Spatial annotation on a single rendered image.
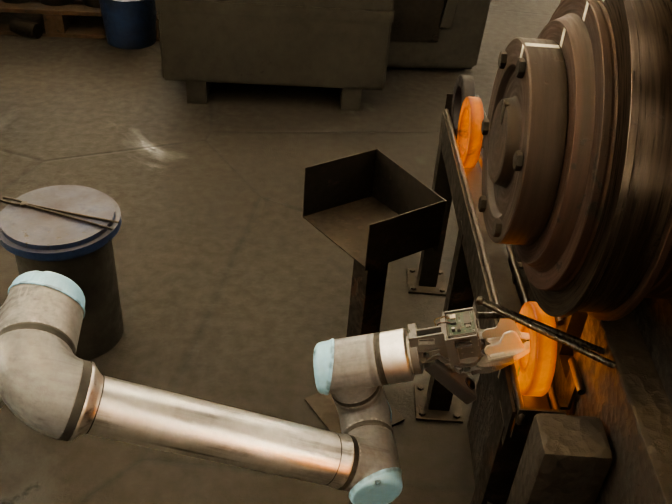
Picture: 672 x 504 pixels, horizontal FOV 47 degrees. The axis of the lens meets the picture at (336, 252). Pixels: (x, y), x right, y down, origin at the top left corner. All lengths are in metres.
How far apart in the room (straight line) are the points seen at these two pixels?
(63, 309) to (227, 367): 1.11
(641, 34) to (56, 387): 0.86
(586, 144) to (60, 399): 0.76
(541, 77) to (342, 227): 0.90
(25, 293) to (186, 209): 1.74
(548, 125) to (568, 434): 0.43
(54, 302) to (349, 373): 0.48
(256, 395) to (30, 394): 1.14
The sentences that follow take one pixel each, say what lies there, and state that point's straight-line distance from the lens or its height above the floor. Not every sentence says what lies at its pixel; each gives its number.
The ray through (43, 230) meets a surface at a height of 0.43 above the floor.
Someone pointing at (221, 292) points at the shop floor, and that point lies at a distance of 2.53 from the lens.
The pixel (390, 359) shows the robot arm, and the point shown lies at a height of 0.72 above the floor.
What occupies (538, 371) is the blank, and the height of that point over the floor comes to 0.76.
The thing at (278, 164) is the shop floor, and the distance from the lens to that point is 3.21.
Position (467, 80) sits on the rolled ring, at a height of 0.75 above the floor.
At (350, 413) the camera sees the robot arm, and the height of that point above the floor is 0.59.
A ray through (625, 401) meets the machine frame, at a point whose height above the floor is 0.86.
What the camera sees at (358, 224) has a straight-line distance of 1.80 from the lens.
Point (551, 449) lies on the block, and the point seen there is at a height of 0.80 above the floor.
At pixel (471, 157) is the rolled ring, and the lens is 2.04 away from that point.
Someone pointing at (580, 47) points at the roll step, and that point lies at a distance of 1.00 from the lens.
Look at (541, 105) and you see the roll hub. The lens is 0.97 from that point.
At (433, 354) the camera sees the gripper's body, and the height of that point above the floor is 0.72.
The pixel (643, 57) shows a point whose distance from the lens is 0.94.
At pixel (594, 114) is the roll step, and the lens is 0.95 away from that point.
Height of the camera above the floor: 1.60
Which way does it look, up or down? 36 degrees down
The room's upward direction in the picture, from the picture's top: 5 degrees clockwise
